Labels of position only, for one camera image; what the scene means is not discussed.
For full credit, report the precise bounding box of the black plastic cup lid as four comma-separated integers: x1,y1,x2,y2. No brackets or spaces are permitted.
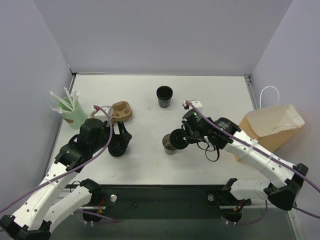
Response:
169,128,189,150

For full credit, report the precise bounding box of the dark paper coffee cup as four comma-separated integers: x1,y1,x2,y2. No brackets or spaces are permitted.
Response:
162,133,177,155

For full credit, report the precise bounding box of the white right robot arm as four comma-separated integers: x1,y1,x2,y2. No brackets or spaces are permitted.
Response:
182,109,309,211

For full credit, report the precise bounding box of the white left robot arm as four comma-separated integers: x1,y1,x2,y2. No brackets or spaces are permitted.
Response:
0,118,132,240

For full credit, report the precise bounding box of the brown paper takeout bag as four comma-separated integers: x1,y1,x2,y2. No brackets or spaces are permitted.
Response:
239,86,305,152

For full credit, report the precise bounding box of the stack of black cup lids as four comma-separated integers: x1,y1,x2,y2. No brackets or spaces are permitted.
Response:
108,142,128,157

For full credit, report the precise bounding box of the brown pulp cup carrier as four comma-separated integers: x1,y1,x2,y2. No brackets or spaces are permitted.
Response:
110,101,133,123

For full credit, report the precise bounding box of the stack of dark paper cups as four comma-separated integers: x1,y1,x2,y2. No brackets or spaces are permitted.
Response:
156,85,173,108

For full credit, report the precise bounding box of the green straw holder cup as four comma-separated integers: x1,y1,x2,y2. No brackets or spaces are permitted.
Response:
56,101,88,130

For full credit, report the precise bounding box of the white wrapped straw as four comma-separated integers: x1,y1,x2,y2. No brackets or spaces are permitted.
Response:
72,89,80,110
63,87,75,110
49,91,73,111
50,107,63,114

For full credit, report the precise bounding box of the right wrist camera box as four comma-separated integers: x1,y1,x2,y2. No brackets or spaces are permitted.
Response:
182,100,203,112

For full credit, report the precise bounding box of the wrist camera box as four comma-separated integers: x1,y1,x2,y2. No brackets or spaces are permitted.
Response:
182,100,203,112
90,105,114,122

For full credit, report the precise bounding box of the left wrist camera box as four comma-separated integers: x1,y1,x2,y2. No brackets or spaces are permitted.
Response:
90,105,114,122

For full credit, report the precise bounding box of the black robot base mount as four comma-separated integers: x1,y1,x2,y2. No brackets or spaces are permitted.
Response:
82,184,252,223

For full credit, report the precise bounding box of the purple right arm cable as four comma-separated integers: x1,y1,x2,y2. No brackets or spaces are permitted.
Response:
186,101,320,226

